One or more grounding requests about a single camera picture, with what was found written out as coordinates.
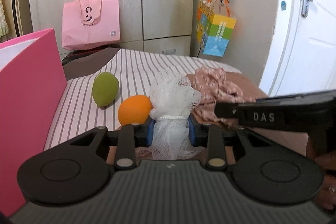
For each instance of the white door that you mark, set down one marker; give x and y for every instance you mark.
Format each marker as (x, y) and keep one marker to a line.
(302, 52)

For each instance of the green egg-shaped sponge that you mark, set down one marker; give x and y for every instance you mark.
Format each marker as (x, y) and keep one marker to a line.
(105, 88)

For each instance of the orange egg-shaped sponge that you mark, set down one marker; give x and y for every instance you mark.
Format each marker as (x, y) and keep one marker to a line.
(134, 109)

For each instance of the striped bed sheet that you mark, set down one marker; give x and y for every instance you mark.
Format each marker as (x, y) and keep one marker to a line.
(77, 112)

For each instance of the pink paper shopping bag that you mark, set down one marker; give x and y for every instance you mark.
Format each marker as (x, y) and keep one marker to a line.
(87, 24)

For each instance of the pink storage box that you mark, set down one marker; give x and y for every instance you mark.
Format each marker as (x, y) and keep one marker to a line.
(32, 83)

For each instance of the cream knitted cardigan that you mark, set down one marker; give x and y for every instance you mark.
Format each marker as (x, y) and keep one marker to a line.
(4, 28)

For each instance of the pink floral fabric scrunchie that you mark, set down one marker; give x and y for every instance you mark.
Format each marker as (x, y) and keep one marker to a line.
(217, 85)

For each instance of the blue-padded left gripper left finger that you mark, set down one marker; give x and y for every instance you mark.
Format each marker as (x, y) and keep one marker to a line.
(149, 130)

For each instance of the person's right hand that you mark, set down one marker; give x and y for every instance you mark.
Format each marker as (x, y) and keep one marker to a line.
(326, 196)

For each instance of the white mesh bath pouf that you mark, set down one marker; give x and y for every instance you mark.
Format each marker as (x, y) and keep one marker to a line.
(173, 100)

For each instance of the colourful striped gift bag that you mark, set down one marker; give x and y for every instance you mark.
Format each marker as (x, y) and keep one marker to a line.
(214, 26)

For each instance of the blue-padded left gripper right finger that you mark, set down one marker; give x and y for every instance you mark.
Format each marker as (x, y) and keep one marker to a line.
(195, 131)

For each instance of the dark chair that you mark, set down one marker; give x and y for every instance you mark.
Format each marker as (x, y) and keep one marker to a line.
(84, 53)

